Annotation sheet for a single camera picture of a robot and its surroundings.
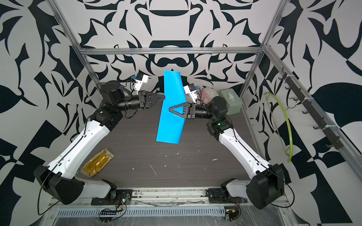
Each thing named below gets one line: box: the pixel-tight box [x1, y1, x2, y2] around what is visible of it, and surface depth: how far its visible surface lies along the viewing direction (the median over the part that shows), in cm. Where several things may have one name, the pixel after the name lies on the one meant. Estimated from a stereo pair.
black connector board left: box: [99, 210, 117, 223], surface depth 74 cm
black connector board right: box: [224, 206, 240, 222], surface depth 73 cm
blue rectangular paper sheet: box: [156, 70, 187, 144], surface depth 59 cm
